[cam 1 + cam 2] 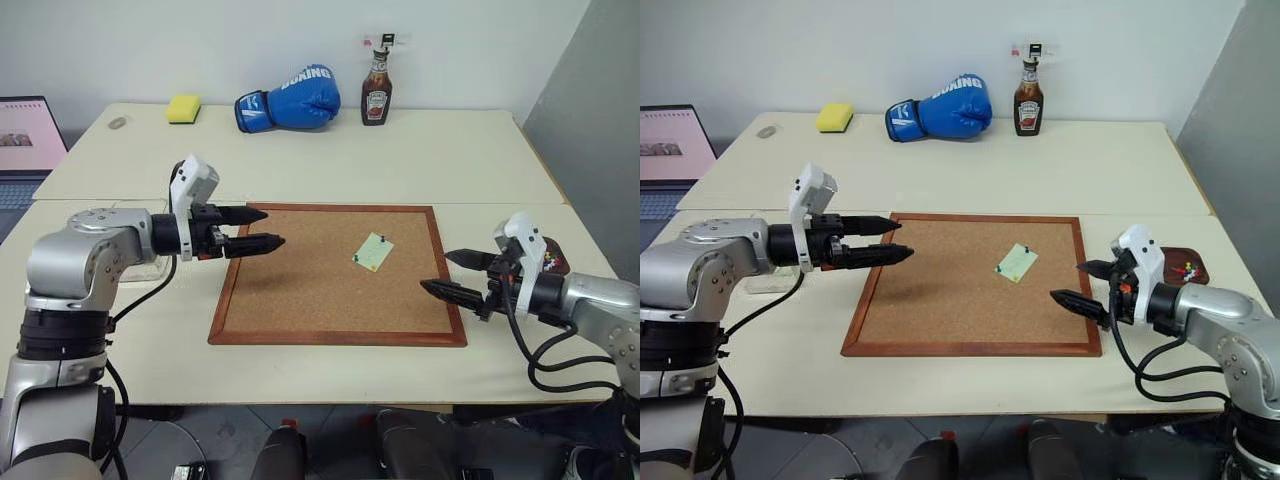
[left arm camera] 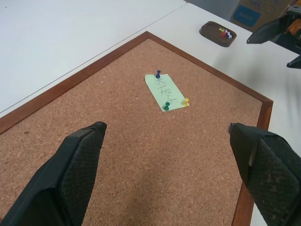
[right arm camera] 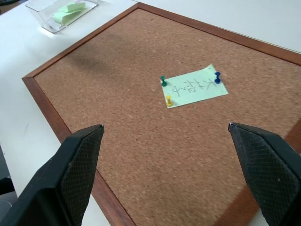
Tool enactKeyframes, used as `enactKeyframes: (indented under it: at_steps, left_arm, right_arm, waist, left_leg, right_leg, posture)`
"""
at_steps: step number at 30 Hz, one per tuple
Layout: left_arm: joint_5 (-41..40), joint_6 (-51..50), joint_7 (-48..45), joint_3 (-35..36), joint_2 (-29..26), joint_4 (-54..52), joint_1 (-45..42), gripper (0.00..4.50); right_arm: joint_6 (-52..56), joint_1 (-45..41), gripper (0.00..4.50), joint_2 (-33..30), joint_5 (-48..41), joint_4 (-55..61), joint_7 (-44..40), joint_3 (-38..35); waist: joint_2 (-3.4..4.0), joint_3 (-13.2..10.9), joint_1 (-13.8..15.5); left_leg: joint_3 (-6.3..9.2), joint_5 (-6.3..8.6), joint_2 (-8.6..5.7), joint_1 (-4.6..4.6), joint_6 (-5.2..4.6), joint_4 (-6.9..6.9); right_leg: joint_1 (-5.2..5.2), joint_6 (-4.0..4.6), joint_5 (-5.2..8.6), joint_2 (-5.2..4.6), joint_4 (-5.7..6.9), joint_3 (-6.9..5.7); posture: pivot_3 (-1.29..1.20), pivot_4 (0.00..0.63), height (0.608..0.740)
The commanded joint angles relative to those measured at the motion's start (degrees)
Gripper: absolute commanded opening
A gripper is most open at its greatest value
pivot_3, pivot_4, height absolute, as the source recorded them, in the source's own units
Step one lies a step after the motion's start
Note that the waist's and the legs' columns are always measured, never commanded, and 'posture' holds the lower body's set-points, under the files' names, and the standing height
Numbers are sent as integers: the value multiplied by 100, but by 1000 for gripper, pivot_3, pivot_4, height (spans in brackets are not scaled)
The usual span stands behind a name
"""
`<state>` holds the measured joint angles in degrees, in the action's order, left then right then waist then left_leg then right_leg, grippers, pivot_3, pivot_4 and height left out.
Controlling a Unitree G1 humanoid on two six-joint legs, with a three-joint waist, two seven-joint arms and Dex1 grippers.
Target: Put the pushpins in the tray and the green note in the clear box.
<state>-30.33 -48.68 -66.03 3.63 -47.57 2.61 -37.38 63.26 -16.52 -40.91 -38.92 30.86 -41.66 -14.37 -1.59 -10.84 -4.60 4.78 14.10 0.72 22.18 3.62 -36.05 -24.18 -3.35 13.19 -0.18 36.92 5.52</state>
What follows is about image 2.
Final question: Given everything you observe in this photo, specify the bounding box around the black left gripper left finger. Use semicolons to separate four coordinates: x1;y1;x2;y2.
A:
0;121;107;226

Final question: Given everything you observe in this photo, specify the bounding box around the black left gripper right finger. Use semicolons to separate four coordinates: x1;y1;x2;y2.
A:
227;122;301;226

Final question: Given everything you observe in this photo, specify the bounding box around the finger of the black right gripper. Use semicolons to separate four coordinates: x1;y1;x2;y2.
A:
286;55;301;70
246;15;289;45

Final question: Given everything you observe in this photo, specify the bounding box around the light green paper note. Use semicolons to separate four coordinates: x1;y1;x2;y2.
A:
144;73;186;112

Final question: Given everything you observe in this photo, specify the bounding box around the cardboard box with blue label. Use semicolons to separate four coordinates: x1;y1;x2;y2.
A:
230;0;294;32

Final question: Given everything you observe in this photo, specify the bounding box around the brown oval tray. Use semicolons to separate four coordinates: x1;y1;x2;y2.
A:
199;21;237;48

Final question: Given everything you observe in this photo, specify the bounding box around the cork board with wooden frame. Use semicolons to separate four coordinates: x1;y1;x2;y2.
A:
0;31;274;226

